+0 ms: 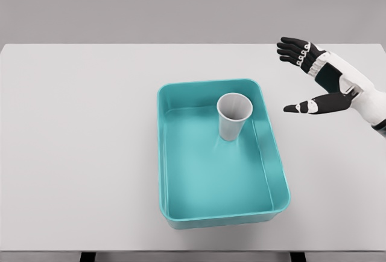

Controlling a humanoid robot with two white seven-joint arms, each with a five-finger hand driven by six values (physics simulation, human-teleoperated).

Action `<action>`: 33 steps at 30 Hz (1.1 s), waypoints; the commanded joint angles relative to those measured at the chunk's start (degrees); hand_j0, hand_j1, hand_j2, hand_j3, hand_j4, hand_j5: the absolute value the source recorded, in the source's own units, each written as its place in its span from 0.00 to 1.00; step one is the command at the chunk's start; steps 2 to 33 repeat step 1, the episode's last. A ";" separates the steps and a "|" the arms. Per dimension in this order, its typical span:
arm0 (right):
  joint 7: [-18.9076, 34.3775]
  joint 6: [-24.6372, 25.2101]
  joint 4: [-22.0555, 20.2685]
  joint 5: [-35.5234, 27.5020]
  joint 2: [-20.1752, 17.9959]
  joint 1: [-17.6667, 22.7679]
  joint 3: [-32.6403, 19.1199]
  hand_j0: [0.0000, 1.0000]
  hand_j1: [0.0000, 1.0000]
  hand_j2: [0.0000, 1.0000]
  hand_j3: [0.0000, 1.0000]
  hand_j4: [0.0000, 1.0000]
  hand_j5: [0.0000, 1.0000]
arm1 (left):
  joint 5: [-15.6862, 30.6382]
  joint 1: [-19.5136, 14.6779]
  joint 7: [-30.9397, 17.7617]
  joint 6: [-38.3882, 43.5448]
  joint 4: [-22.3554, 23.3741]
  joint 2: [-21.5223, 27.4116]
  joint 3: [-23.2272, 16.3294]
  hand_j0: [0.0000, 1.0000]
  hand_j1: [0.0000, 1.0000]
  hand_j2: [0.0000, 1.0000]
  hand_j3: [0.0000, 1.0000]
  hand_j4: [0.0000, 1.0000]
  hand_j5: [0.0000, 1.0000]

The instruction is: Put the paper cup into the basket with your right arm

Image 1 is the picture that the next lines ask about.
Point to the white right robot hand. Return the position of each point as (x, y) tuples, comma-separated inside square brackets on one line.
[(331, 78)]

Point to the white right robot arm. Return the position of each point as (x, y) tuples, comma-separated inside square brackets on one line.
[(377, 108)]

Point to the white paper cup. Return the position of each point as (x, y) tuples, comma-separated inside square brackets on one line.
[(232, 114)]

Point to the teal plastic basket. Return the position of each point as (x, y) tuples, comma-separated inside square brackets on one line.
[(211, 159)]

